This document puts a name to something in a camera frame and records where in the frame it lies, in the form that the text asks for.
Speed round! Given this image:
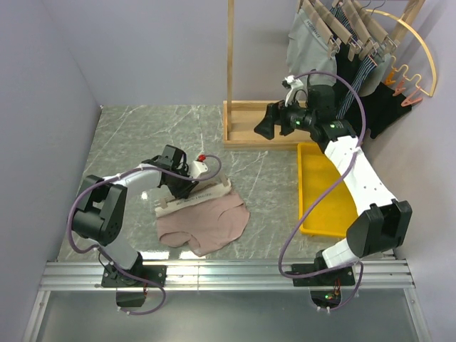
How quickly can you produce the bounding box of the wooden rack right post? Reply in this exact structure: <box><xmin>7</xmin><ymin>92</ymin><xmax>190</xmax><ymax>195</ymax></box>
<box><xmin>390</xmin><ymin>0</ymin><xmax>425</xmax><ymax>44</ymax></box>

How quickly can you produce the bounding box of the pink and cream underwear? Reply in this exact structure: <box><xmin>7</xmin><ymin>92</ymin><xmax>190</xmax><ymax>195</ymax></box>
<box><xmin>155</xmin><ymin>190</ymin><xmax>250</xmax><ymax>257</ymax></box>

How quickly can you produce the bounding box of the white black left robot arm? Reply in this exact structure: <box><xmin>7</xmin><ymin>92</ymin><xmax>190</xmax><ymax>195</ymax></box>
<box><xmin>69</xmin><ymin>145</ymin><xmax>207</xmax><ymax>287</ymax></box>

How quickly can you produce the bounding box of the orange wavy clip hanger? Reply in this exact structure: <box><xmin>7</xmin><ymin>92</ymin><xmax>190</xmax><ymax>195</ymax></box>
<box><xmin>383</xmin><ymin>56</ymin><xmax>427</xmax><ymax>108</ymax></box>

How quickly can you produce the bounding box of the beige clip hanger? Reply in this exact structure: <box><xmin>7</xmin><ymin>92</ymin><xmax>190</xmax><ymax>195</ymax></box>
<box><xmin>154</xmin><ymin>174</ymin><xmax>232</xmax><ymax>217</ymax></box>

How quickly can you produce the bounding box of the striped blue hanging underwear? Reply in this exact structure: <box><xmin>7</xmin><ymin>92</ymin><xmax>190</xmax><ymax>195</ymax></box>
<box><xmin>329</xmin><ymin>5</ymin><xmax>378</xmax><ymax>120</ymax></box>

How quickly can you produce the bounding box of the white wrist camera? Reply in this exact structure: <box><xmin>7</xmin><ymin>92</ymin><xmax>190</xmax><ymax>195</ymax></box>
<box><xmin>188</xmin><ymin>155</ymin><xmax>209</xmax><ymax>179</ymax></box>
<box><xmin>282</xmin><ymin>75</ymin><xmax>307</xmax><ymax>107</ymax></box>

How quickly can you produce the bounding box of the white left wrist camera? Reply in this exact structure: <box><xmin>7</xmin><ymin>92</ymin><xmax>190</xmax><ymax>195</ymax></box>
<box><xmin>188</xmin><ymin>155</ymin><xmax>209</xmax><ymax>179</ymax></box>

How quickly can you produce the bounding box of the yellow plastic tray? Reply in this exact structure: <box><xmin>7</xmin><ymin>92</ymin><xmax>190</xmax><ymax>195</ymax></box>
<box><xmin>297</xmin><ymin>139</ymin><xmax>375</xmax><ymax>239</ymax></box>

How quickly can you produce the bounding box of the light grey hanging underwear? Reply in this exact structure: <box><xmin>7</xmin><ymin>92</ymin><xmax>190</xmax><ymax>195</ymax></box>
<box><xmin>358</xmin><ymin>53</ymin><xmax>391</xmax><ymax>97</ymax></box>

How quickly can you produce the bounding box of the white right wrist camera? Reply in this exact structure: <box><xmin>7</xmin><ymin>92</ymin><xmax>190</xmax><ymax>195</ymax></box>
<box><xmin>282</xmin><ymin>75</ymin><xmax>307</xmax><ymax>107</ymax></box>

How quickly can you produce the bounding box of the beige hanger on grey underwear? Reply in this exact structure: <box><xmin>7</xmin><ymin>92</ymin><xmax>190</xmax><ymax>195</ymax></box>
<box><xmin>299</xmin><ymin>0</ymin><xmax>340</xmax><ymax>57</ymax></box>

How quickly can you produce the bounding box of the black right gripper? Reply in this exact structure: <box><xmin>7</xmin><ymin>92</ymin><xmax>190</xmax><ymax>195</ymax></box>
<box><xmin>254</xmin><ymin>95</ymin><xmax>316</xmax><ymax>140</ymax></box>

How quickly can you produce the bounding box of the black rear hanging underwear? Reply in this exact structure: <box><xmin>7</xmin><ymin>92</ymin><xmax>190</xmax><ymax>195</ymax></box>
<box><xmin>361</xmin><ymin>83</ymin><xmax>413</xmax><ymax>139</ymax></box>

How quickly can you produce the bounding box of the gold metal arc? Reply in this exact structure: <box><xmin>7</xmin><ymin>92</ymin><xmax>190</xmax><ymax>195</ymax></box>
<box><xmin>373</xmin><ymin>9</ymin><xmax>438</xmax><ymax>98</ymax></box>

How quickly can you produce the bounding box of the wooden rack upright post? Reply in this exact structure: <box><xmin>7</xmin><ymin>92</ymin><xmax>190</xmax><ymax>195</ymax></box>
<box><xmin>224</xmin><ymin>0</ymin><xmax>235</xmax><ymax>141</ymax></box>

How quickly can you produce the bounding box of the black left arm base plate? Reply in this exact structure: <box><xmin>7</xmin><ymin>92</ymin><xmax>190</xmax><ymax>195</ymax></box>
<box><xmin>101</xmin><ymin>265</ymin><xmax>167</xmax><ymax>288</ymax></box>

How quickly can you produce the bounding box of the black hanging underwear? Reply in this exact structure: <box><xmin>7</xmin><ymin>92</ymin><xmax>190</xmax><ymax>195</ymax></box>
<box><xmin>333</xmin><ymin>43</ymin><xmax>361</xmax><ymax>108</ymax></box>
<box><xmin>361</xmin><ymin>83</ymin><xmax>413</xmax><ymax>139</ymax></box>

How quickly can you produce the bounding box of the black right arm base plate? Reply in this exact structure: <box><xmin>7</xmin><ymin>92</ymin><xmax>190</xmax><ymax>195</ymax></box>
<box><xmin>285</xmin><ymin>264</ymin><xmax>356</xmax><ymax>287</ymax></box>

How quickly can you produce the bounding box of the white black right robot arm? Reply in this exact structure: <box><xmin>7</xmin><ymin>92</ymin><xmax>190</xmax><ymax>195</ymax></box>
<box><xmin>254</xmin><ymin>80</ymin><xmax>413</xmax><ymax>285</ymax></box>

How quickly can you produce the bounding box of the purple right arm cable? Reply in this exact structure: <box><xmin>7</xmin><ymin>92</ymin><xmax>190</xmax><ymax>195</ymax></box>
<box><xmin>277</xmin><ymin>71</ymin><xmax>368</xmax><ymax>313</ymax></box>

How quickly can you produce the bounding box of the aluminium rail frame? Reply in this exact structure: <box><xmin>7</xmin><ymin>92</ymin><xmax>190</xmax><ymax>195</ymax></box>
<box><xmin>21</xmin><ymin>167</ymin><xmax>428</xmax><ymax>342</ymax></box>

